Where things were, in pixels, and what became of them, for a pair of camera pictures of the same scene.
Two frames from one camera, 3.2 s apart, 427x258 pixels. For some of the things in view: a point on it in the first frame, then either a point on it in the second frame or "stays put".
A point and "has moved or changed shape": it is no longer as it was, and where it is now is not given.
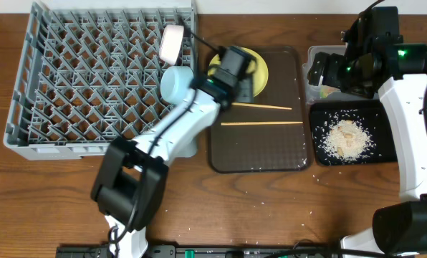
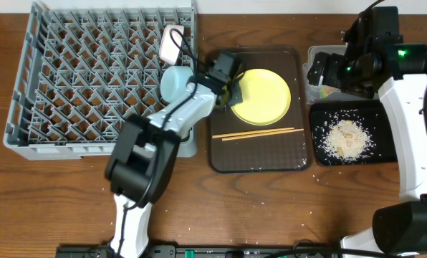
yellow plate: (256, 67) has moved or changed shape
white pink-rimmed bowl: (170, 43) stays put
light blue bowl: (175, 83) stays put
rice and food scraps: (347, 140) stays put
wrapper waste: (325, 90) stays put
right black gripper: (334, 61) stays put
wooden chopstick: (261, 105) to (220, 135)
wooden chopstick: (259, 123) to (261, 135)
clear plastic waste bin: (314, 92) stays put
